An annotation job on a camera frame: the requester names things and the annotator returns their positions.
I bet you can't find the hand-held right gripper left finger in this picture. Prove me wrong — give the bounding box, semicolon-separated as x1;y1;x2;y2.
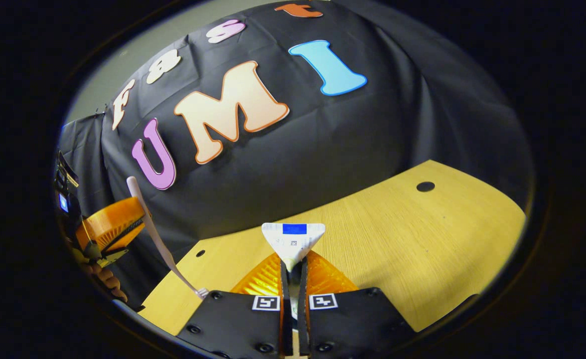
176;252;293;359

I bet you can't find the black backdrop cloth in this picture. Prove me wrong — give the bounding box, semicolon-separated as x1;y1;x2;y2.
56;0;535;310

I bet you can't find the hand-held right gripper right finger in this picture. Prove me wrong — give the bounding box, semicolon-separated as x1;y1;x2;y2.
298;249;416;359

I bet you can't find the yellow wooden desktop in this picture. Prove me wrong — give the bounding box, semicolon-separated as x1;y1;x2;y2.
139;160;527;359

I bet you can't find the pale pink toothbrush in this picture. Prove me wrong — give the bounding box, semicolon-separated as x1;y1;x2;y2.
126;176;209;300

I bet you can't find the white toothpaste tube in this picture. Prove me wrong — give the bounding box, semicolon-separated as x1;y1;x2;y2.
262;223;326;272

